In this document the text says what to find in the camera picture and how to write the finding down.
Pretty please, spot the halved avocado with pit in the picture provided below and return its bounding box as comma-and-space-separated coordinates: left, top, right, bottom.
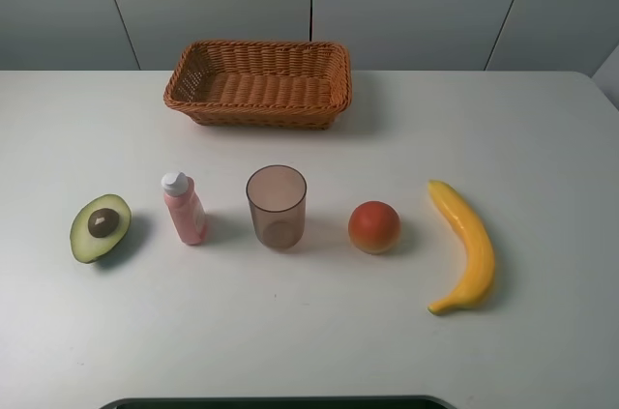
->
70, 193, 132, 264

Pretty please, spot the yellow banana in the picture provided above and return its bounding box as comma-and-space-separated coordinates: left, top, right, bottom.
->
427, 180, 496, 315

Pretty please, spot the black tray edge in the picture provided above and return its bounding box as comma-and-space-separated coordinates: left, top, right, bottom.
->
103, 395, 454, 409

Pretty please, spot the red orange peach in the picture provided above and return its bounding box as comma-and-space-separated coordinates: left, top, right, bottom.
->
348, 201, 401, 255

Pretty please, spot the pink bottle white cap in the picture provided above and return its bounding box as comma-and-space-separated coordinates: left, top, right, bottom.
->
161, 172, 207, 246

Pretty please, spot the brown wicker basket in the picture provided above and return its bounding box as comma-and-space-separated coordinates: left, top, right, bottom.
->
163, 40, 352, 130

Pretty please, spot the translucent brown plastic cup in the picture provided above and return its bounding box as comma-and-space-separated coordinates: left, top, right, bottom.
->
246, 164, 308, 250

